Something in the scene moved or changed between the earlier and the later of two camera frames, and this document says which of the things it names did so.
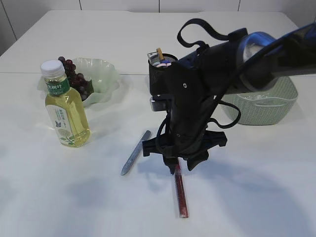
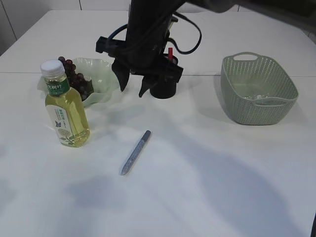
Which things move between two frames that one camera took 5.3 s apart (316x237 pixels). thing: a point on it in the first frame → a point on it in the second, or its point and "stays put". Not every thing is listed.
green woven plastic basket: (268, 106) stays put
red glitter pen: (183, 200) → (170, 53)
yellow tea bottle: (67, 109) stays put
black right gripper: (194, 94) → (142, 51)
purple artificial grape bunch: (77, 80) stays put
